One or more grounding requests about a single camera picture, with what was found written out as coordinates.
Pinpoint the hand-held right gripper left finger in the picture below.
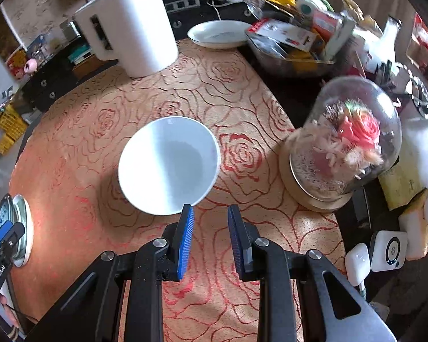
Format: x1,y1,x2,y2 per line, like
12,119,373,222
25,204,195,342

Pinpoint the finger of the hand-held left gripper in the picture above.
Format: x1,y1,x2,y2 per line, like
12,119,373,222
0,220,25,262

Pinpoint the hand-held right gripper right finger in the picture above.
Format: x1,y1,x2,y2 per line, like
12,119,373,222
227,205,398,342

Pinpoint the blue patterned bowl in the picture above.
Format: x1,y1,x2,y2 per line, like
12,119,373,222
0,195,15,236

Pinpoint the stainless steel bowl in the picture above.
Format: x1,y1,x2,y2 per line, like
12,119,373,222
7,194,34,268

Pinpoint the white ceramic bowl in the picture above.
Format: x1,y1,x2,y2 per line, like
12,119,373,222
118,116,222,216

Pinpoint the person's left hand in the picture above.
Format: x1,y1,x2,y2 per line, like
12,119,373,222
0,292,22,328

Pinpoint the white charger plug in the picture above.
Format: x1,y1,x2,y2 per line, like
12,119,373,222
344,243,371,287

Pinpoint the rose patterned tablecloth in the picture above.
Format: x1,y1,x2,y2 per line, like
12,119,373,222
9,37,346,342

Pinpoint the white square device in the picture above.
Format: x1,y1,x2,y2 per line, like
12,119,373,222
370,230,409,273

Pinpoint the glass dome with flowers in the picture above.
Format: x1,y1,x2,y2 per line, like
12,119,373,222
278,76,403,212

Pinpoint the black sideboard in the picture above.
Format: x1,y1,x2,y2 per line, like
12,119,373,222
19,0,257,113

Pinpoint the red printed box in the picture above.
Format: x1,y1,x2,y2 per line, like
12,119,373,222
5,48,27,79

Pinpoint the yellow envelope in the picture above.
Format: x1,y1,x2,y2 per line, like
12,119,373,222
378,150,428,211

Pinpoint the clutter of packets and bottles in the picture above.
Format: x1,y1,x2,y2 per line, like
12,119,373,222
245,30,338,77

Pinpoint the blue box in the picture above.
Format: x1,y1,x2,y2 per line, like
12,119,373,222
27,35,45,59

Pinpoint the green flat box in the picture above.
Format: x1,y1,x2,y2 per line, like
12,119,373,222
68,43,90,59

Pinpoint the white cloth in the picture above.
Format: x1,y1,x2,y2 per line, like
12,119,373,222
401,117,428,189

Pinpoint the small white plate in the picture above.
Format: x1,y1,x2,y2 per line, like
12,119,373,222
187,20,257,48

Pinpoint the red white package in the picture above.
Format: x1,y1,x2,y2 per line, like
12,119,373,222
248,18,318,50

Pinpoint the white plastic container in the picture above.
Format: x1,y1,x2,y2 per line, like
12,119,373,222
73,0,179,78

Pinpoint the tape roll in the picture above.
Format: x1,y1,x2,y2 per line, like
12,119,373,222
295,0,329,17

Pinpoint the white cable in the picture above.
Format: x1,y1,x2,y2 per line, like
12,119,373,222
207,0,243,20

